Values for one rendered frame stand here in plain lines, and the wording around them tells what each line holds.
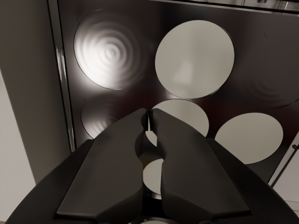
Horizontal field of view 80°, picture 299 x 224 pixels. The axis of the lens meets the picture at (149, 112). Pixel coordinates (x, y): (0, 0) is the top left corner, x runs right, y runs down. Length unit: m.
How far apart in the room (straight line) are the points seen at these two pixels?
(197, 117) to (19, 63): 0.24
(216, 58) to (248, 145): 0.15
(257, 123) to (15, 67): 0.33
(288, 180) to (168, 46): 0.43
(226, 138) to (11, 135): 0.31
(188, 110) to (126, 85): 0.10
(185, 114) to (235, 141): 0.09
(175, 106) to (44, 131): 0.21
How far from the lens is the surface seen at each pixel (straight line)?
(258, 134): 0.32
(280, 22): 0.27
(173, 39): 0.24
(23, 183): 0.36
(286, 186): 0.56
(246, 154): 0.34
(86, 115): 0.31
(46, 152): 0.35
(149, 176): 0.36
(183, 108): 0.27
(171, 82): 0.25
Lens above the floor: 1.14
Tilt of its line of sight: 61 degrees down
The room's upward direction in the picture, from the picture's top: 169 degrees counter-clockwise
